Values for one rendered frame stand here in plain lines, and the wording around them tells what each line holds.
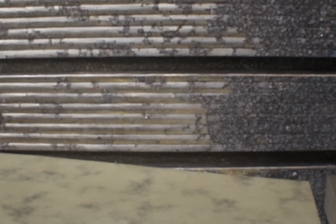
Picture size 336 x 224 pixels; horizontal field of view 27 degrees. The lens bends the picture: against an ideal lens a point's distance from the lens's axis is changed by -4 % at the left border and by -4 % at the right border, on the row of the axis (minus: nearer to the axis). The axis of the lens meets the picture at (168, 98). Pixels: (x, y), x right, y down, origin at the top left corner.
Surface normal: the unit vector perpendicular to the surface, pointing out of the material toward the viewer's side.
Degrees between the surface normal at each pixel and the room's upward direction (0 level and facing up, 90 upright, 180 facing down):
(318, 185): 3
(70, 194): 90
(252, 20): 0
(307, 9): 0
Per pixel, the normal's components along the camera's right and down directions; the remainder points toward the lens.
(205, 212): -0.01, -0.94
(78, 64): -0.01, 0.29
